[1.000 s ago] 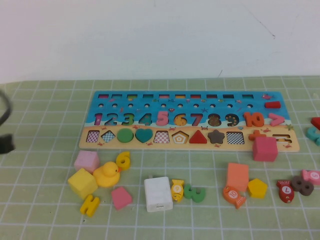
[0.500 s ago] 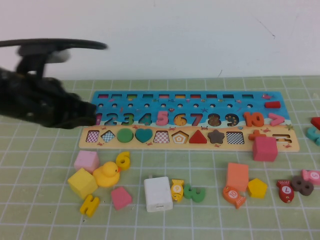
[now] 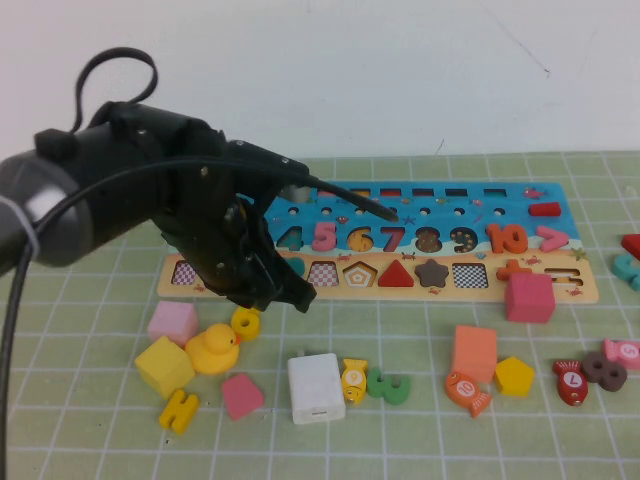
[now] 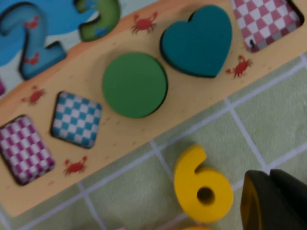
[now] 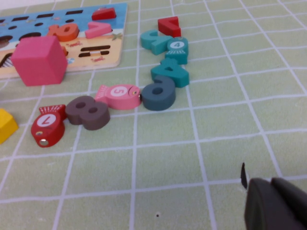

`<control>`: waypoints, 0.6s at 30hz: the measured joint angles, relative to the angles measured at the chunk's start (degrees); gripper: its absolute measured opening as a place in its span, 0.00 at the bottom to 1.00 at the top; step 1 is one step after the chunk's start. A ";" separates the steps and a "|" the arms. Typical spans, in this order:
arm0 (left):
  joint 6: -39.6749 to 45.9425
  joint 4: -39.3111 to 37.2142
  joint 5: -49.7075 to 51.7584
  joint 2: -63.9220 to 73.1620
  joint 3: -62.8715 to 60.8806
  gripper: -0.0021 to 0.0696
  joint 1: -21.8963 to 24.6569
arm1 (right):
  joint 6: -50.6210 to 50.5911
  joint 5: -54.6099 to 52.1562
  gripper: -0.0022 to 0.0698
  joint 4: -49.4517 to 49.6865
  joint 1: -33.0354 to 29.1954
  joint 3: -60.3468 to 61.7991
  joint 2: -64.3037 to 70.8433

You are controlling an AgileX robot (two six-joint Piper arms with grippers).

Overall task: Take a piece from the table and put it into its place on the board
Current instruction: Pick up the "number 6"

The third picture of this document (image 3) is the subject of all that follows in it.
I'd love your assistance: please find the orange plus sign piece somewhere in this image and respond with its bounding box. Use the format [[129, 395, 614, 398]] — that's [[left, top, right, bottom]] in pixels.
[[496, 259, 533, 282]]

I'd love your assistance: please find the red triangle piece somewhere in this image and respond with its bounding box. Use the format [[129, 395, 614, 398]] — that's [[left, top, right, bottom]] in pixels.
[[377, 258, 416, 289]]

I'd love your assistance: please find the teal number piece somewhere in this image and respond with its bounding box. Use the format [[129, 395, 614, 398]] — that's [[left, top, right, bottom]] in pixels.
[[611, 251, 640, 293]]

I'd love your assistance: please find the orange rectangular block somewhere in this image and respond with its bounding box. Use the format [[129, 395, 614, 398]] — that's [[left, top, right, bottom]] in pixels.
[[451, 324, 499, 384]]

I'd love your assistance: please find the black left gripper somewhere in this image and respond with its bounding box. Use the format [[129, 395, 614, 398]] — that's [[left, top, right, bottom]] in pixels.
[[159, 195, 318, 314]]

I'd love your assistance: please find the green grid mat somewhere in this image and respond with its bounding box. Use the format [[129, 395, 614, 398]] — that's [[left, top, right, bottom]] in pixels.
[[0, 151, 640, 480]]

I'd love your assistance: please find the orange number ten piece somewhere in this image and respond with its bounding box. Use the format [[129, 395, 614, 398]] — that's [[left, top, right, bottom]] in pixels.
[[486, 222, 530, 255]]

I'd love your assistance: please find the yellow cube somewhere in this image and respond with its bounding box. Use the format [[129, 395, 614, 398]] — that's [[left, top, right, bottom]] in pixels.
[[134, 335, 197, 400]]

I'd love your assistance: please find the yellow rubber duck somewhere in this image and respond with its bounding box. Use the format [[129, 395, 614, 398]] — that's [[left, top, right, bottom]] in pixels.
[[185, 322, 242, 377]]

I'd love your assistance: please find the brown star piece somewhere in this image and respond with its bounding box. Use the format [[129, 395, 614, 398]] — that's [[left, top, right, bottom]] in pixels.
[[413, 257, 450, 289]]

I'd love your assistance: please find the orange fish number ten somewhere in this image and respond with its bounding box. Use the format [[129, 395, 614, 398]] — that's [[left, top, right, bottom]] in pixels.
[[444, 370, 494, 419]]

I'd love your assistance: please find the pink fish number five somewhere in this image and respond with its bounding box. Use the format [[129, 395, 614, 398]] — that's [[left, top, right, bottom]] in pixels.
[[601, 338, 640, 372]]

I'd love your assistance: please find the pink number five piece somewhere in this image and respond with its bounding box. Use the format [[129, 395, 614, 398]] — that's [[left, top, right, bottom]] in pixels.
[[313, 220, 339, 253]]

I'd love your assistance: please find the white power adapter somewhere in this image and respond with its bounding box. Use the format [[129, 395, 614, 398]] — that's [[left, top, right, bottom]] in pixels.
[[286, 351, 348, 426]]

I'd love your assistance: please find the yellow letter H piece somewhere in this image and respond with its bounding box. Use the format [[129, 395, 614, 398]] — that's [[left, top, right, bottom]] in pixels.
[[159, 389, 201, 436]]

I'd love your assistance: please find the green number three piece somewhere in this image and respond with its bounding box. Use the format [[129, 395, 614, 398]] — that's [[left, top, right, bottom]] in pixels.
[[368, 369, 413, 407]]

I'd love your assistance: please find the magenta cube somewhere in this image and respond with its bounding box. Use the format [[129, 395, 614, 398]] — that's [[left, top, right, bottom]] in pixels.
[[504, 271, 558, 324]]

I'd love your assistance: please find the red fish number seven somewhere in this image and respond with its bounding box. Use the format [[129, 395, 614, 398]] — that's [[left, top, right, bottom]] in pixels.
[[551, 358, 589, 407]]

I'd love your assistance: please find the light pink cube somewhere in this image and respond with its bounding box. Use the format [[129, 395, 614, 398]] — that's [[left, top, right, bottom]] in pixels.
[[147, 300, 200, 347]]

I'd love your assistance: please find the pink trapezoid piece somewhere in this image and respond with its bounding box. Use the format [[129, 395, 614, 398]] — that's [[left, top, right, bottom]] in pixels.
[[220, 372, 265, 422]]

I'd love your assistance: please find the thin black cable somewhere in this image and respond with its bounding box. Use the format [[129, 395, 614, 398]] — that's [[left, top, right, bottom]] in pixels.
[[0, 154, 314, 480]]

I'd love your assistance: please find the wooden number puzzle board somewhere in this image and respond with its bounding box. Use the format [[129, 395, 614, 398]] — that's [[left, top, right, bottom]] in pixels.
[[156, 180, 600, 305]]

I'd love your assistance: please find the yellow pentagon piece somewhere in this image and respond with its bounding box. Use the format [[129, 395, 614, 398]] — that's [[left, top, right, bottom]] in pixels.
[[494, 355, 537, 398]]

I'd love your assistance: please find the yellow number six piece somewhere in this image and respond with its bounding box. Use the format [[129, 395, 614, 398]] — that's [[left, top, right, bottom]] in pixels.
[[230, 306, 263, 342]]

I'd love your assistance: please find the yellow fish number nine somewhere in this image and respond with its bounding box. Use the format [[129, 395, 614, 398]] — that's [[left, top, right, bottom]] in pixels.
[[340, 357, 369, 404]]

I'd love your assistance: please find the looped black cable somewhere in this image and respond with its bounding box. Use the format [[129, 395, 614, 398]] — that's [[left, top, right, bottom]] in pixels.
[[71, 46, 160, 134]]

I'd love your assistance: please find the black pointed strap tail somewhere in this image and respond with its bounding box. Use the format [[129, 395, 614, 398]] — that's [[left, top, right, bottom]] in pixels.
[[308, 174, 400, 223]]

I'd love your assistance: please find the pink greater-than sign piece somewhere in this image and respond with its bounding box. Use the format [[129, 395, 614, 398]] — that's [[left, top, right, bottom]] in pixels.
[[536, 225, 571, 253]]

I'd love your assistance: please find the brown number eight piece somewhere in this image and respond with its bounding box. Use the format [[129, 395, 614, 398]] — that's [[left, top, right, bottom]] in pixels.
[[580, 350, 629, 393]]

